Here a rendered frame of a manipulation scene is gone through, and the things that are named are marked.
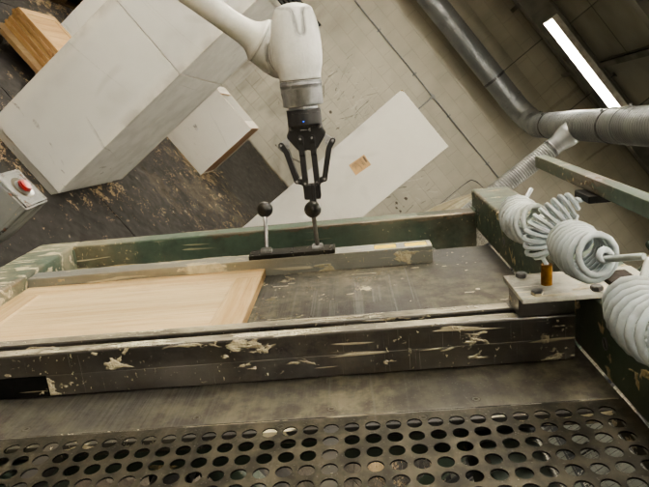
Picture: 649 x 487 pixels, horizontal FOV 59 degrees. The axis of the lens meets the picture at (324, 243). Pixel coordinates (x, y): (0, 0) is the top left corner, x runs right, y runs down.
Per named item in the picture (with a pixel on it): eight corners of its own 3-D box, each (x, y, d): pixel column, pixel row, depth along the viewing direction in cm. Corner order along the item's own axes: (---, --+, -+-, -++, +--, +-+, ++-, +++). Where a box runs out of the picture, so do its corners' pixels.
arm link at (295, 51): (330, 76, 120) (316, 78, 132) (324, -4, 116) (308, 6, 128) (280, 82, 118) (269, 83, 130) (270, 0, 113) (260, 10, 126)
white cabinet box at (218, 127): (178, 131, 642) (224, 87, 627) (212, 171, 647) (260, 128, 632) (163, 131, 597) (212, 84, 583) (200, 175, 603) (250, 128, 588)
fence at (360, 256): (41, 287, 142) (37, 272, 141) (430, 255, 136) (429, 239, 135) (30, 295, 137) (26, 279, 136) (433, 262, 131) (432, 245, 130)
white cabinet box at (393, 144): (232, 238, 554) (399, 93, 512) (272, 283, 559) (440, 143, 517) (214, 251, 494) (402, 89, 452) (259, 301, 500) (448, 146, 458)
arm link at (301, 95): (281, 82, 128) (284, 109, 130) (276, 82, 120) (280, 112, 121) (322, 78, 128) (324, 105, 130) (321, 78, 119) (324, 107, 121)
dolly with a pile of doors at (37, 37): (31, 42, 475) (56, 16, 469) (74, 92, 480) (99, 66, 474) (-19, 31, 415) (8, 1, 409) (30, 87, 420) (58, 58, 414)
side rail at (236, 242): (89, 277, 167) (81, 241, 164) (472, 245, 161) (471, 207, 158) (80, 284, 162) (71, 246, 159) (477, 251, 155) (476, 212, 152)
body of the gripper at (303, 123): (323, 104, 129) (327, 146, 131) (285, 108, 129) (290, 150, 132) (322, 106, 121) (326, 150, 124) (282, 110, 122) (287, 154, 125)
